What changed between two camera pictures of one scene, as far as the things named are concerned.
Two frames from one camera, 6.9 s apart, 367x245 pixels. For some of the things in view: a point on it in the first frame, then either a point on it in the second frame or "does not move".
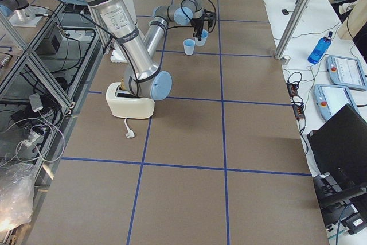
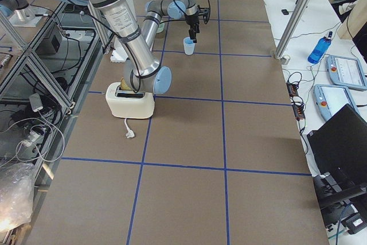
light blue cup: (189, 45) does not move
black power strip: (298, 105) does not move
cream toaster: (124, 105) does not move
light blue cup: (205, 35) to (188, 42)
